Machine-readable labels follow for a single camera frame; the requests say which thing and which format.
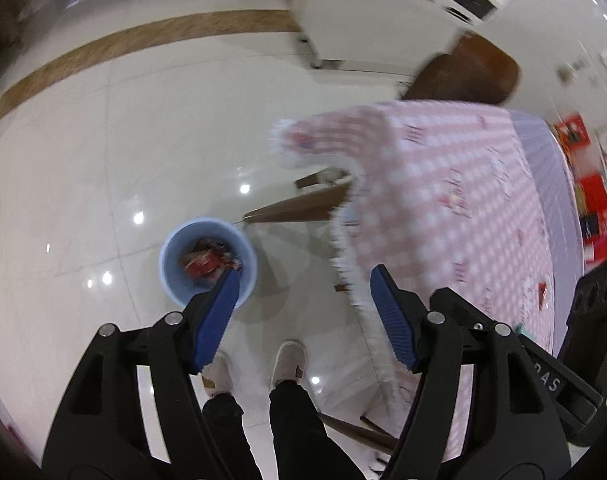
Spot black box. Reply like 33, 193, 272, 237
581, 212, 603, 239

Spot white slipper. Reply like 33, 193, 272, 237
204, 352, 234, 394
272, 341, 308, 389

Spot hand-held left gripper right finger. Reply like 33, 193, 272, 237
369, 265, 571, 480

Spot white right slipper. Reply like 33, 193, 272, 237
272, 341, 308, 389

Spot white cabinet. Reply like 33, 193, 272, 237
291, 0, 499, 71

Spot red gift bags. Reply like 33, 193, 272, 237
576, 172, 607, 263

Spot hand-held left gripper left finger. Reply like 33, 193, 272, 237
42, 271, 242, 480

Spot pink checkered tablecloth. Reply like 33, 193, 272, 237
270, 100, 557, 461

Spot purple grid table mat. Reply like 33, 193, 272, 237
508, 110, 587, 291

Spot white left slipper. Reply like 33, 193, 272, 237
204, 352, 234, 394

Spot light blue plastic bucket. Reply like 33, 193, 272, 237
158, 217, 258, 311

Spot brown wooden chair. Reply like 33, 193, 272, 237
396, 32, 521, 106

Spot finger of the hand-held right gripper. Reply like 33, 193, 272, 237
430, 287, 499, 337

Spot brown wooden table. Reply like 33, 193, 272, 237
244, 167, 400, 461

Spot red gift box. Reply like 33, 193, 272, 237
555, 114, 587, 148

